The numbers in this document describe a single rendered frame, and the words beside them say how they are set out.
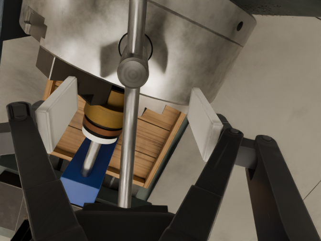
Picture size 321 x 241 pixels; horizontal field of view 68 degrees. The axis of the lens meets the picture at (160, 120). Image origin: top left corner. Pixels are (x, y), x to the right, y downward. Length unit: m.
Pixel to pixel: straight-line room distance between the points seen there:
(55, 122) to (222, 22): 0.19
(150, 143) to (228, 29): 0.47
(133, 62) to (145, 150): 0.56
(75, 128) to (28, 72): 1.08
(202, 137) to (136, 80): 0.06
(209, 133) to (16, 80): 1.70
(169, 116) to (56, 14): 0.44
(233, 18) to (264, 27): 1.30
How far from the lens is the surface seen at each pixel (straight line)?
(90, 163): 0.50
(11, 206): 0.85
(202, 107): 0.18
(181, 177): 1.89
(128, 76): 0.17
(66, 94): 0.18
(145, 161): 0.73
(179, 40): 0.25
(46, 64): 0.33
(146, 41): 0.25
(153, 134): 0.68
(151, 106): 0.40
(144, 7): 0.17
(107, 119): 0.41
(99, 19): 0.25
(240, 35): 0.31
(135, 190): 0.82
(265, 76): 1.65
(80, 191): 0.52
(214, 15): 0.27
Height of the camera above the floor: 1.48
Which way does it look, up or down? 65 degrees down
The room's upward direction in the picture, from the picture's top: 177 degrees counter-clockwise
